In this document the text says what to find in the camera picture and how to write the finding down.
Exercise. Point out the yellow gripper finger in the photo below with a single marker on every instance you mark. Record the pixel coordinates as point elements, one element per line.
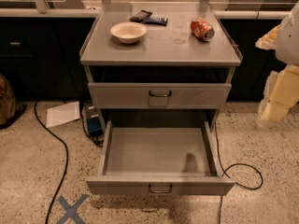
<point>269,40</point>
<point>272,112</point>

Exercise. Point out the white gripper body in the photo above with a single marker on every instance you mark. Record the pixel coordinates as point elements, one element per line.
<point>289,44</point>

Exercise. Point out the grey drawer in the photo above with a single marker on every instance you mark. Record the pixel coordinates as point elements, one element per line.
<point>159,161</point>
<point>159,95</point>

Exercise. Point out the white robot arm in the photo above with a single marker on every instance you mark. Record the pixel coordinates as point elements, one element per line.
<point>287,49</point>

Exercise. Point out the grey metal drawer cabinet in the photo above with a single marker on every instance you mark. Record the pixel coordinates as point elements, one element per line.
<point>165,54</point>

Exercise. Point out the grey top drawer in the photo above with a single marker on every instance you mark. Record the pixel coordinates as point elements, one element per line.
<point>159,95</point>

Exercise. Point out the orange soda can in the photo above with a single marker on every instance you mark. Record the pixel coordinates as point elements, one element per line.
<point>202,29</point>

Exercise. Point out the dark blue snack packet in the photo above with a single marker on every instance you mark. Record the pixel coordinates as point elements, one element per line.
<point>155,21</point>

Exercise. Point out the dark brown snack packet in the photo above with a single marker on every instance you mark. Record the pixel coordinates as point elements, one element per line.
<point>141,16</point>

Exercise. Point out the white ceramic bowl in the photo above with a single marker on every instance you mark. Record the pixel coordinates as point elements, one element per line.
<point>128,32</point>

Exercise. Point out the blue power box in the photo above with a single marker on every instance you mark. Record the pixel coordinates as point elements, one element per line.
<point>92,119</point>

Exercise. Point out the white paper sheet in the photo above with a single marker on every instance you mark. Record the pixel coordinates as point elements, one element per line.
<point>62,114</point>

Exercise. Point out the blue tape cross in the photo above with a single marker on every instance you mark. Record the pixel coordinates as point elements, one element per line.
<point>71,211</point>

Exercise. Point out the dark counter cabinets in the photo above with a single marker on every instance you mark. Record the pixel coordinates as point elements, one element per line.
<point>40,57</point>

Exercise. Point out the brown bag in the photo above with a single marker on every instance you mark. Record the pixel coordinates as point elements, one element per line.
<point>10,109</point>

